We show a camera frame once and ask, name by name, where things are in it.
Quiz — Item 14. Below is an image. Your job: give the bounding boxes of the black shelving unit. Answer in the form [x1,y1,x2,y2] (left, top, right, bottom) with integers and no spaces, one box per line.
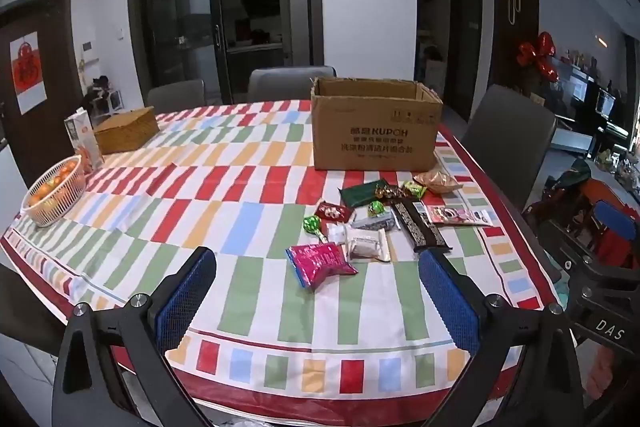
[555,52,640,158]

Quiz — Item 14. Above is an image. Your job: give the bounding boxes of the pile of clothes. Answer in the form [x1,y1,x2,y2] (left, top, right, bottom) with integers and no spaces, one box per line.
[522,157,640,268]

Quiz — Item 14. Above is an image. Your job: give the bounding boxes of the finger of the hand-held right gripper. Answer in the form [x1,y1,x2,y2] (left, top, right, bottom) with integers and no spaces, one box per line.
[537,218,599,270]
[592,201,639,253]

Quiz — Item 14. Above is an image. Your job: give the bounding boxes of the dark door with poster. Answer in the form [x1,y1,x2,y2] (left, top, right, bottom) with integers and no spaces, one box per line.
[0,0,76,190]

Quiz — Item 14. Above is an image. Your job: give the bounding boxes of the woven wicker box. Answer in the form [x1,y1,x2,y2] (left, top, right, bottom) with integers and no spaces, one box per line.
[93,106,161,155]

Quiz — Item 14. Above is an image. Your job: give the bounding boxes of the silver and brown snack bar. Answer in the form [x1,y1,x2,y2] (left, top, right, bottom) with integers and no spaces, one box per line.
[350,213,398,233]

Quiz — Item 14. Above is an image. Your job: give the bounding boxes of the dark interior door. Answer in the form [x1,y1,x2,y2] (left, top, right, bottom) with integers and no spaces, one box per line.
[447,0,484,122]

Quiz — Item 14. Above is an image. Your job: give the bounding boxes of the white plastic basket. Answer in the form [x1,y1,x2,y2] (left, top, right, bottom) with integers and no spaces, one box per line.
[21,155,88,228]

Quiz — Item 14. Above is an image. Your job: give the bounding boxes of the white and orange juice carton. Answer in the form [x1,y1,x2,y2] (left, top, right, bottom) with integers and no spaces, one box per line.
[64,107,105,172]

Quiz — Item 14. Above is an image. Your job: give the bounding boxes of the dark wooden door gold handle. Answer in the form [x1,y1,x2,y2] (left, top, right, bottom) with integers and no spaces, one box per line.
[489,0,541,98]

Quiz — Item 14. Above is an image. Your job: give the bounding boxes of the pink and white snack packet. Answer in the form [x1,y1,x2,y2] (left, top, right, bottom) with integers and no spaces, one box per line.
[425,204,496,228]

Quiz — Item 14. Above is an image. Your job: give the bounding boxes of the white storage rack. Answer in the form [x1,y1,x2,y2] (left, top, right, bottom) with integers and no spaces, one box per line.
[82,76,124,114]

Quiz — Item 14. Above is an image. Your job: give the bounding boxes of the red and white candy packet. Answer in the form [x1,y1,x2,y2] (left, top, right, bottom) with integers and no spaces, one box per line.
[315,201,347,223]

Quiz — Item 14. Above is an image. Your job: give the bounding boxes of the colourful striped tablecloth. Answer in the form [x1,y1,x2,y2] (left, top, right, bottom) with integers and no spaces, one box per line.
[0,99,563,418]

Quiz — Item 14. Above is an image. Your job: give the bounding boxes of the cardboard box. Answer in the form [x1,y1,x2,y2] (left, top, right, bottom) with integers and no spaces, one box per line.
[310,77,444,172]

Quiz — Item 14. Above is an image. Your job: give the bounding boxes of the dark green snack packet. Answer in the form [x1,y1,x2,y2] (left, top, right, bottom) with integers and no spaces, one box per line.
[339,179,396,209]

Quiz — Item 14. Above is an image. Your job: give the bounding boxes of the grey dining chair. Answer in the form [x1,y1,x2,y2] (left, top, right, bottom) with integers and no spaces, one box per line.
[0,263,63,358]
[247,65,337,104]
[460,84,557,212]
[146,79,207,112]

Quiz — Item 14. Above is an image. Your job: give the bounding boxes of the dark brown snack bar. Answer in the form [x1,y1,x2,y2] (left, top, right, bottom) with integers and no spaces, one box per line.
[392,203,435,254]
[407,200,453,252]

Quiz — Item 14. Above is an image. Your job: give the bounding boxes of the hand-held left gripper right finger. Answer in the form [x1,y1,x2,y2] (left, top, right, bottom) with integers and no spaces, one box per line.
[417,247,586,427]

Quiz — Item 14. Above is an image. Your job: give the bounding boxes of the red and white door poster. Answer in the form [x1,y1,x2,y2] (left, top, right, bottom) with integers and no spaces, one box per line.
[10,32,48,115]

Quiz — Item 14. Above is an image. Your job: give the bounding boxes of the white packet with brown picture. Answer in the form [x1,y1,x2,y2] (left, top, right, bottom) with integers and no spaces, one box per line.
[344,227,392,263]

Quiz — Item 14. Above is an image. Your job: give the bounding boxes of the brown and gold wrapped chocolates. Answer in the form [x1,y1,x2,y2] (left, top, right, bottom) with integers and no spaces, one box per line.
[375,184,408,202]

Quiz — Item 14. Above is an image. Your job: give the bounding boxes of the red foil balloon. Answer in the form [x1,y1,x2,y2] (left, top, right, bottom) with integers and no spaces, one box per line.
[517,32,559,82]

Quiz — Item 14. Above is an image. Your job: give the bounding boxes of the sliding glass door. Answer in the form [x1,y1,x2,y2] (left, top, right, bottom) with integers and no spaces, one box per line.
[127,0,326,104]

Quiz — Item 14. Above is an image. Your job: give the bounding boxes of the pile of oranges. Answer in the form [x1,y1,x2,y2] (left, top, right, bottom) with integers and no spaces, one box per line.
[27,159,81,210]

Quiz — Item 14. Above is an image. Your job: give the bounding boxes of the tan snack bag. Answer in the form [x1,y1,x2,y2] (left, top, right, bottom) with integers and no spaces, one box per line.
[414,169,463,195]

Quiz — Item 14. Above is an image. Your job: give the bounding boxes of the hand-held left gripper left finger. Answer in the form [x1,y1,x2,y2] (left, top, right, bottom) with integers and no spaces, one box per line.
[51,246,218,427]

